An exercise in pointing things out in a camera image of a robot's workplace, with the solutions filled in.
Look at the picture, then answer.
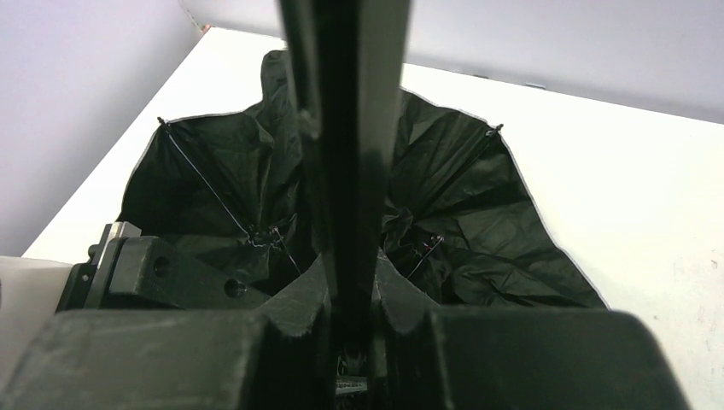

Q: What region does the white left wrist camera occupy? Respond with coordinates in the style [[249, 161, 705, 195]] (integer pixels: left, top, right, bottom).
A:
[[1, 256, 73, 387]]

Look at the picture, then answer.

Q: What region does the lavender umbrella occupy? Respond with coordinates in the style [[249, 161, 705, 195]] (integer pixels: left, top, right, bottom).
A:
[[119, 1, 604, 308]]

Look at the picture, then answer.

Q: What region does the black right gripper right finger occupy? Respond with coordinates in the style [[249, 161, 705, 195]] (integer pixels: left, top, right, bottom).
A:
[[373, 256, 689, 409]]

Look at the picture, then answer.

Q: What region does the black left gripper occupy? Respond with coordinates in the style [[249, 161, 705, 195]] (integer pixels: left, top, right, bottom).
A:
[[56, 222, 269, 312]]

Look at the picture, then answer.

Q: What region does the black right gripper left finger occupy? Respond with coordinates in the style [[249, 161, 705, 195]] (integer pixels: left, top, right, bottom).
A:
[[1, 261, 331, 409]]

